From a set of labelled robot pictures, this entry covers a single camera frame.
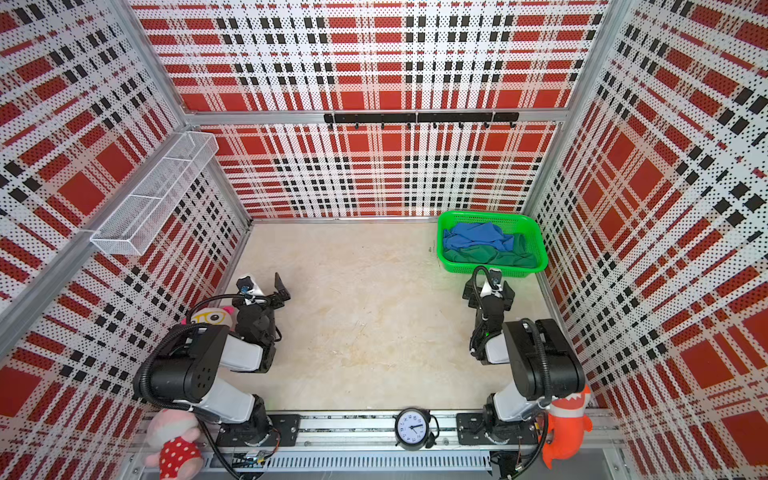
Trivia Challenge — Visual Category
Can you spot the blue tank top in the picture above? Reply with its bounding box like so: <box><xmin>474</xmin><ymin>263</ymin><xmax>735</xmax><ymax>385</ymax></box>
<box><xmin>443</xmin><ymin>222</ymin><xmax>515</xmax><ymax>252</ymax></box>

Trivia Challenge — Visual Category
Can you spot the black hook rail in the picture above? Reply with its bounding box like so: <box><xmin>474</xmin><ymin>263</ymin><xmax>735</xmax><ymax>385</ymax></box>
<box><xmin>323</xmin><ymin>111</ymin><xmax>520</xmax><ymax>128</ymax></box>

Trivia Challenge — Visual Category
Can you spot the red shark plush toy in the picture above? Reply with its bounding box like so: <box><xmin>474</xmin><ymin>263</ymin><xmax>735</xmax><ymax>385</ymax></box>
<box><xmin>541</xmin><ymin>385</ymin><xmax>593</xmax><ymax>470</ymax></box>

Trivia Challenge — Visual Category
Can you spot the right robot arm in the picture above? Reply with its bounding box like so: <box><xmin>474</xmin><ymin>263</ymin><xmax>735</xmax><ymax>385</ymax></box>
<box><xmin>456</xmin><ymin>280</ymin><xmax>592</xmax><ymax>446</ymax></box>

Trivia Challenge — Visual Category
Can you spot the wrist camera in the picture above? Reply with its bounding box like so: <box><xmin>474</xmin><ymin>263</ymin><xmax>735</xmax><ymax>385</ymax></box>
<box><xmin>482</xmin><ymin>269</ymin><xmax>502</xmax><ymax>295</ymax></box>
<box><xmin>236</xmin><ymin>275</ymin><xmax>264</xmax><ymax>299</ymax></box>

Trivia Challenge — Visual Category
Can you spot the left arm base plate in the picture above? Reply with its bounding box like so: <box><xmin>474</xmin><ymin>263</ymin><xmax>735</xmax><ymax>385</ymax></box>
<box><xmin>215</xmin><ymin>414</ymin><xmax>301</xmax><ymax>448</ymax></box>

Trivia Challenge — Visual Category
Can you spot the green tank top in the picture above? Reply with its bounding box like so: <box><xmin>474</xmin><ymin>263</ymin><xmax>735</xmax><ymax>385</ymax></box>
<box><xmin>444</xmin><ymin>234</ymin><xmax>538</xmax><ymax>269</ymax></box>

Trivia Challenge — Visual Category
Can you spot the small black analog clock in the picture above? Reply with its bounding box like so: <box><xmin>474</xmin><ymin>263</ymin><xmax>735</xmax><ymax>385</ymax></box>
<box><xmin>394</xmin><ymin>407</ymin><xmax>440</xmax><ymax>451</ymax></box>

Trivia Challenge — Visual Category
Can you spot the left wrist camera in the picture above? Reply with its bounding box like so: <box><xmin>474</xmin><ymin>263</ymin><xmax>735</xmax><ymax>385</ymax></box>
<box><xmin>236</xmin><ymin>275</ymin><xmax>264</xmax><ymax>299</ymax></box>

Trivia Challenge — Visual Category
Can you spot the pink plush with yellow glasses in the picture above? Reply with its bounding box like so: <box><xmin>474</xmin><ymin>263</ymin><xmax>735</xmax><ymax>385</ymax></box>
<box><xmin>185</xmin><ymin>306</ymin><xmax>236</xmax><ymax>330</ymax></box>

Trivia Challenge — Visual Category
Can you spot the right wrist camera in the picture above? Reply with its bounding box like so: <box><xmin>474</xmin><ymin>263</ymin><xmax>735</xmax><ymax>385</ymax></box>
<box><xmin>482</xmin><ymin>269</ymin><xmax>502</xmax><ymax>295</ymax></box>

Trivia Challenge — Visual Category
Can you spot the pink plush with strawberry dress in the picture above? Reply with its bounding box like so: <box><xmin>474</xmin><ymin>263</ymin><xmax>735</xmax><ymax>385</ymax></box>
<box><xmin>144</xmin><ymin>409</ymin><xmax>204</xmax><ymax>480</ymax></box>

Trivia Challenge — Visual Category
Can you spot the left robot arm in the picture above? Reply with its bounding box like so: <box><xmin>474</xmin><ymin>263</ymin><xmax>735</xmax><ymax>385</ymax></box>
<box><xmin>134</xmin><ymin>273</ymin><xmax>291</xmax><ymax>446</ymax></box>

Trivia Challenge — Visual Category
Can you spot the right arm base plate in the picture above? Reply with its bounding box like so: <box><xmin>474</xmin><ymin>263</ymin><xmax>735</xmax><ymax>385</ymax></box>
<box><xmin>456</xmin><ymin>413</ymin><xmax>539</xmax><ymax>446</ymax></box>

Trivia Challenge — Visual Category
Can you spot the aluminium front rail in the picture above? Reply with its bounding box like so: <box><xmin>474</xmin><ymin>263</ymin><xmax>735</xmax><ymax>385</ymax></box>
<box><xmin>125</xmin><ymin>409</ymin><xmax>625</xmax><ymax>480</ymax></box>

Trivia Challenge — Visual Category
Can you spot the white wire mesh shelf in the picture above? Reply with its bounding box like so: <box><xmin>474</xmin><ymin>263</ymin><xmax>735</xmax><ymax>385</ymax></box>
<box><xmin>91</xmin><ymin>131</ymin><xmax>218</xmax><ymax>256</ymax></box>

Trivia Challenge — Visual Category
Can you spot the green plastic basket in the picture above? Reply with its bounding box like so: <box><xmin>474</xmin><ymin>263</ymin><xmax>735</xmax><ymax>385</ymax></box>
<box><xmin>436</xmin><ymin>211</ymin><xmax>548</xmax><ymax>278</ymax></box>

